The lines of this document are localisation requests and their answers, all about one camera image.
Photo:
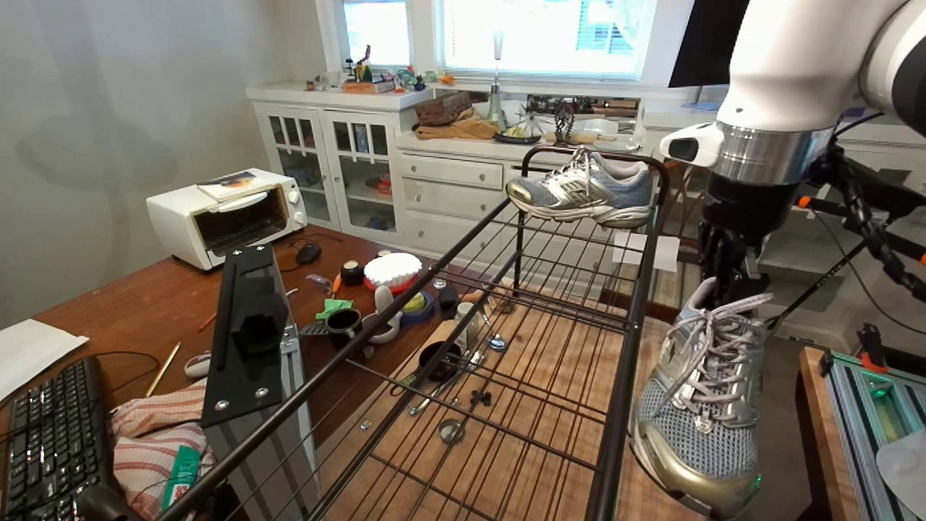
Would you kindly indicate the stack of white coffee filters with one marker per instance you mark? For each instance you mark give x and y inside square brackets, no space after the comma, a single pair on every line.
[393,269]

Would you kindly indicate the white toaster oven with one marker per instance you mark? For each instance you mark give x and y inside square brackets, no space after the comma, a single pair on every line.
[177,221]

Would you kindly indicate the black bowl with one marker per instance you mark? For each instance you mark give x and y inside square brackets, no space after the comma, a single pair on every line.
[440,360]

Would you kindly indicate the glass jar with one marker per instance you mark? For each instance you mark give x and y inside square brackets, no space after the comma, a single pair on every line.
[466,325]

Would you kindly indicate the window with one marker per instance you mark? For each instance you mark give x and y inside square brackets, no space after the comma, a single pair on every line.
[546,36]
[376,32]

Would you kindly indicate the toaster oven door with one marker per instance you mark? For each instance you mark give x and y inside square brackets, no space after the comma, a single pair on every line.
[242,221]

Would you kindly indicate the tall slim glass bottle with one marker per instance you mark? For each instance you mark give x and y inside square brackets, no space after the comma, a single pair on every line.
[496,101]

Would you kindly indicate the white cabinet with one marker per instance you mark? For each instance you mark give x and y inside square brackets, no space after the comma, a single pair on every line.
[441,195]

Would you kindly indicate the wooden pencil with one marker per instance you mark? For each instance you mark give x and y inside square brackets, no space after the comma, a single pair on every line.
[163,369]

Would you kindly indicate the white paper sheet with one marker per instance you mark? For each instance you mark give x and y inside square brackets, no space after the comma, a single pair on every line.
[29,351]

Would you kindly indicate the green tube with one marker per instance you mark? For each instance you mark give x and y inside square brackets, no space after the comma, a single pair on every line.
[181,476]

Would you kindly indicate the round metal lid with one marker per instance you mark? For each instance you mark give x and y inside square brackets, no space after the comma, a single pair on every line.
[497,342]
[451,431]

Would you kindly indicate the brown wicker basket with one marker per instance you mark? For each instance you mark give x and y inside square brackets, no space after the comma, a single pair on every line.
[443,108]

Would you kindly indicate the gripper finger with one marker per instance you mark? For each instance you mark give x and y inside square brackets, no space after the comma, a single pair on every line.
[744,271]
[712,257]

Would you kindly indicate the grey and gold running shoe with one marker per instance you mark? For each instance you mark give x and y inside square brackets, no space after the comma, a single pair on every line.
[579,192]
[705,427]

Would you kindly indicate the black monitor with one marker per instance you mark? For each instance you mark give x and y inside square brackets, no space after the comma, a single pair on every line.
[705,43]

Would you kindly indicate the orange pencil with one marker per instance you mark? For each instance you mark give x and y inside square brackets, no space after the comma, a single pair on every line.
[207,322]

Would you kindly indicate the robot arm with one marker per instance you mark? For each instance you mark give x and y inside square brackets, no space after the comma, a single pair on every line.
[796,65]

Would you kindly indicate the white mug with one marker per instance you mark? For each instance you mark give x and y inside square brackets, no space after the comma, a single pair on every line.
[383,318]

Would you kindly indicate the dark plate with food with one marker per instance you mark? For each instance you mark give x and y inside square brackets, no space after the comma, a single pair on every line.
[518,134]

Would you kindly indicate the clear plastic lid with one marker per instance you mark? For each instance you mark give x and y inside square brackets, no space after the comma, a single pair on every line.
[904,467]

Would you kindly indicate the black keyboard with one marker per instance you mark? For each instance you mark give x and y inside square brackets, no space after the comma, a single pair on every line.
[54,441]

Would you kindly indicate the tan cloth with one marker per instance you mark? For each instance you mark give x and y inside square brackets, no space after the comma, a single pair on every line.
[456,130]

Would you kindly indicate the black metal shoe rack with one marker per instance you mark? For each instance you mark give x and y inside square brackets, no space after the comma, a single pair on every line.
[550,376]

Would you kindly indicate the white bowl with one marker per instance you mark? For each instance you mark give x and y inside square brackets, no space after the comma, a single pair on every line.
[599,127]

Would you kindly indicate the white paper note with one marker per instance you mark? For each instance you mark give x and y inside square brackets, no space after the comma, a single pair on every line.
[628,250]

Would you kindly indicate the book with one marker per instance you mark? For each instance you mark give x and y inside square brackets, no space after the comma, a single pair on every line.
[228,184]

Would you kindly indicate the black computer mouse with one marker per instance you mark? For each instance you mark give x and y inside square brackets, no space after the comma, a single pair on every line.
[309,252]

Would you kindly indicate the red striped cloth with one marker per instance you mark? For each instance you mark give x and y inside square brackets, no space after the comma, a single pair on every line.
[148,441]

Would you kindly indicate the green cloth scrap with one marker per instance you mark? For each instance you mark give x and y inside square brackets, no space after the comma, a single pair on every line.
[334,307]

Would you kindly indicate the dark figurine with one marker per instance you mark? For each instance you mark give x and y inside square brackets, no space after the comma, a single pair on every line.
[564,119]

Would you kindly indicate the stack of books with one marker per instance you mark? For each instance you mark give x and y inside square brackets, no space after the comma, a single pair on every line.
[369,86]

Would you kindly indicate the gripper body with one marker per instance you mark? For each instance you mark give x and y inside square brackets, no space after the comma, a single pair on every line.
[749,206]

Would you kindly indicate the orange and black clamp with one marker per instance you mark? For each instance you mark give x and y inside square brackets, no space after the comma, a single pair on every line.
[872,351]

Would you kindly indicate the black mug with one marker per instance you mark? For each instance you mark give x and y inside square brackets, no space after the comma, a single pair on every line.
[343,323]

